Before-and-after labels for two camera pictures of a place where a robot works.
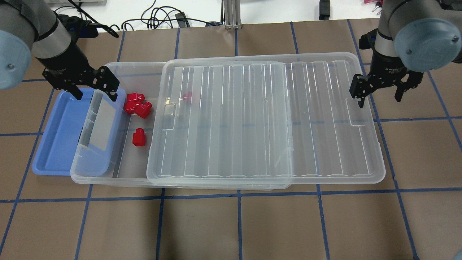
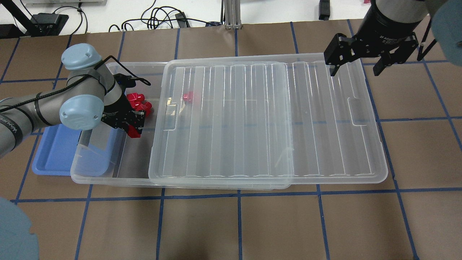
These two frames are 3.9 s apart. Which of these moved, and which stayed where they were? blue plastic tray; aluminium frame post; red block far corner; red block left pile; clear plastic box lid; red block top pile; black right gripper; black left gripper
Moved: black right gripper; black left gripper
Stayed: clear plastic box lid; red block top pile; red block far corner; aluminium frame post; blue plastic tray; red block left pile
